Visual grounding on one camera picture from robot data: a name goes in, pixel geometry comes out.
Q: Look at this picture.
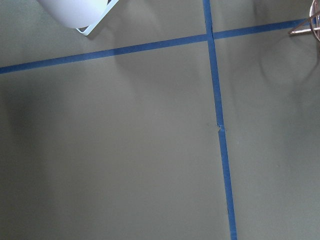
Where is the white mug on rack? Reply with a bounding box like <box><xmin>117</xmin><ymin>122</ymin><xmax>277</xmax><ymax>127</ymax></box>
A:
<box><xmin>38</xmin><ymin>0</ymin><xmax>108</xmax><ymax>29</ymax></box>

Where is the white wire mug rack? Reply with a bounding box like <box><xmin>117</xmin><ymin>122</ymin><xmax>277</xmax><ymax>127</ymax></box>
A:
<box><xmin>75</xmin><ymin>0</ymin><xmax>120</xmax><ymax>37</ymax></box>

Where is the copper wire bottle rack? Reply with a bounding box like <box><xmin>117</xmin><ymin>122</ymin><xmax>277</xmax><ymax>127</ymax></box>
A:
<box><xmin>288</xmin><ymin>0</ymin><xmax>320</xmax><ymax>42</ymax></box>

